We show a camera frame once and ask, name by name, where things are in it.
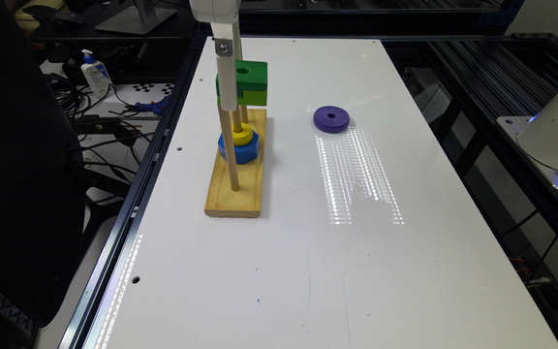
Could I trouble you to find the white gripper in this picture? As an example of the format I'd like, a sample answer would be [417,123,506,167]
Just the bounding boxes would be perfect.
[189,0,243,111]

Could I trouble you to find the green square block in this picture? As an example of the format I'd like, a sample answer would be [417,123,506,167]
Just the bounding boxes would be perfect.
[216,60,267,106]

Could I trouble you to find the blue hexagon block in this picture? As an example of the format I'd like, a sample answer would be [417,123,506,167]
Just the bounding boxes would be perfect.
[232,129,260,165]

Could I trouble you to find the rear wooden peg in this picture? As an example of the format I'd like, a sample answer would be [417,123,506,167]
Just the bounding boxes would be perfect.
[239,105,249,123]

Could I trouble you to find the wooden peg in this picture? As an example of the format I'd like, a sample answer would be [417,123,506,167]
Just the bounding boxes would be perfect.
[239,105,249,123]
[217,104,239,191]
[231,109,242,133]

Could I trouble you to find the silver monitor stand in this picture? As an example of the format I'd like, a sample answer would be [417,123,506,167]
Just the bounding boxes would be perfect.
[95,0,177,35]

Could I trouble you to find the middle wooden peg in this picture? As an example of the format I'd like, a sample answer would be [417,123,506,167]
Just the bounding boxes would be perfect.
[231,109,242,133]

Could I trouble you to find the front wooden peg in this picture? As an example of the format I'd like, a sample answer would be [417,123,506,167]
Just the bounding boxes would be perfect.
[217,104,239,191]

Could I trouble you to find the checkerboard calibration sheet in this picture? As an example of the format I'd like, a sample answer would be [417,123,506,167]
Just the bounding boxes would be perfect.
[133,83,173,95]

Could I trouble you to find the white lotion pump bottle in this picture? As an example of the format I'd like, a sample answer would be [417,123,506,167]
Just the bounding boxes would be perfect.
[80,49,111,98]

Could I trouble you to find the black computer mouse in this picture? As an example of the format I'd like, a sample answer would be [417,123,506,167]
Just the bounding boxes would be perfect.
[50,12,86,29]

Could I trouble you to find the wooden peg base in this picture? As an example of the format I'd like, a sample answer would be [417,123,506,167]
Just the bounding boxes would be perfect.
[203,108,268,219]

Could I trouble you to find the black office chair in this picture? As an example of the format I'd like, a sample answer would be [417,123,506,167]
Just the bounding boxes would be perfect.
[0,0,138,349]

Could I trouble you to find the blue handled tool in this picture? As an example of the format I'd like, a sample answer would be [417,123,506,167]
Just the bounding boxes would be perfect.
[127,96,169,115]

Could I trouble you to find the yellow ring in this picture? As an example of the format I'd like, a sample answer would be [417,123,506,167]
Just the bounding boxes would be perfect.
[231,121,255,147]

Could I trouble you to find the purple ring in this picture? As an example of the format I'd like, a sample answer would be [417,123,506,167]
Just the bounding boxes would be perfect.
[313,105,351,135]

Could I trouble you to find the black cable bundle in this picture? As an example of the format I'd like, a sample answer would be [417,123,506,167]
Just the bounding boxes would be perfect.
[46,72,91,120]

